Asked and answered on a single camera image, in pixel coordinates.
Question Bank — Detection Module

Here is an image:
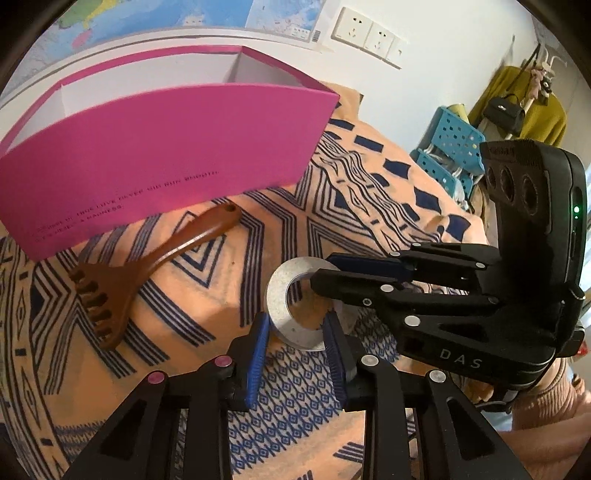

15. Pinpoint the orange patterned blanket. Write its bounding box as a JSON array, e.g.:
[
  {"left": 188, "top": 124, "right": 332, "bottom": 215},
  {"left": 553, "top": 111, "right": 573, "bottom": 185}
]
[{"left": 0, "top": 83, "right": 490, "bottom": 480}]

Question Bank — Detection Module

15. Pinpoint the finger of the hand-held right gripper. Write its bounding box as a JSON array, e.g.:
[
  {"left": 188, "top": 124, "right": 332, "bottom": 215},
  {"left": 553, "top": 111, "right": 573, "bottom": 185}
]
[
  {"left": 308, "top": 270, "right": 511, "bottom": 329},
  {"left": 325, "top": 241, "right": 503, "bottom": 283}
]

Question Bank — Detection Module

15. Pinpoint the wall map poster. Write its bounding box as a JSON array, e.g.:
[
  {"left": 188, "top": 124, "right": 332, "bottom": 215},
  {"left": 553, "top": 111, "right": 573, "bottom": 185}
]
[{"left": 9, "top": 0, "right": 335, "bottom": 88}]

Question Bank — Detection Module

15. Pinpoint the black handbag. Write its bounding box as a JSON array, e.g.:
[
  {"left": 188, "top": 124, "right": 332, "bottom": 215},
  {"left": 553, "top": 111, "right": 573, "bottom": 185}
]
[{"left": 483, "top": 92, "right": 528, "bottom": 134}]

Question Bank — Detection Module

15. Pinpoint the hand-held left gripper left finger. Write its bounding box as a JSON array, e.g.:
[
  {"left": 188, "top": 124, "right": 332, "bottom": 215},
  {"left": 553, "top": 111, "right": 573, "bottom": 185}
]
[{"left": 62, "top": 311, "right": 271, "bottom": 480}]

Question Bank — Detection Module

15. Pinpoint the small hanging plush toy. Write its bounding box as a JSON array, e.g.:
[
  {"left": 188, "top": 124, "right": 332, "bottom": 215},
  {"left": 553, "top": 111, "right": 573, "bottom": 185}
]
[{"left": 527, "top": 65, "right": 556, "bottom": 101}]

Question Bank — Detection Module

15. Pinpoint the white tape roll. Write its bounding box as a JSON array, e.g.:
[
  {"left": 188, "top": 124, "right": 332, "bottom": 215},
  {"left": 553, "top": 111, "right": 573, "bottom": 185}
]
[{"left": 266, "top": 257, "right": 357, "bottom": 353}]

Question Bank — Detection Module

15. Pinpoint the brown wooden back scratcher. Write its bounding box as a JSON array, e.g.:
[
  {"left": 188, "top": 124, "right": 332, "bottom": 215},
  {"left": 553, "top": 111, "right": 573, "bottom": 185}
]
[{"left": 69, "top": 203, "right": 243, "bottom": 352}]

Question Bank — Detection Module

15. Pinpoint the blue plastic basket rack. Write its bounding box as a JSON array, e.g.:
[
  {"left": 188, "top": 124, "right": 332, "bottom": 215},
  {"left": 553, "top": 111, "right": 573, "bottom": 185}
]
[{"left": 431, "top": 106, "right": 485, "bottom": 176}]

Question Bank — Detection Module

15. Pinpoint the magenta cardboard box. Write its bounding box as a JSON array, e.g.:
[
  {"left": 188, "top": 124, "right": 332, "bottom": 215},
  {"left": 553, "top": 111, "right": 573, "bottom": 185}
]
[{"left": 0, "top": 45, "right": 341, "bottom": 261}]

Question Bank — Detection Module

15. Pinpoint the white coat rack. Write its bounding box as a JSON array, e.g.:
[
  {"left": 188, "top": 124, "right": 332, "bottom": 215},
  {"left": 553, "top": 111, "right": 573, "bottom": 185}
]
[{"left": 526, "top": 39, "right": 570, "bottom": 77}]

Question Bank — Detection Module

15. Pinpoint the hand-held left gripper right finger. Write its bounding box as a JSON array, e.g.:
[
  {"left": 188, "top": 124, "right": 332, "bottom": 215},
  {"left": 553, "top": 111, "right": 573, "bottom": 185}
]
[{"left": 322, "top": 311, "right": 529, "bottom": 480}]

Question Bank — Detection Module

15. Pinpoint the blue plastic stool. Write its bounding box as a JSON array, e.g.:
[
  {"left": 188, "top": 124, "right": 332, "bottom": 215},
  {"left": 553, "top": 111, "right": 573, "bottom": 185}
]
[{"left": 414, "top": 148, "right": 474, "bottom": 197}]

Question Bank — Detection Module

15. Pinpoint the mustard yellow coat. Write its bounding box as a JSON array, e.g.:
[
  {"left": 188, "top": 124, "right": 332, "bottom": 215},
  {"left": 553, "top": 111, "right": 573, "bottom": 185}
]
[{"left": 468, "top": 65, "right": 568, "bottom": 148}]

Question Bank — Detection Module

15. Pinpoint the person's right forearm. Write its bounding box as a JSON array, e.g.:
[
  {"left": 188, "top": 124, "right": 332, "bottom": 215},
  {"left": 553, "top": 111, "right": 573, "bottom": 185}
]
[{"left": 501, "top": 357, "right": 591, "bottom": 480}]

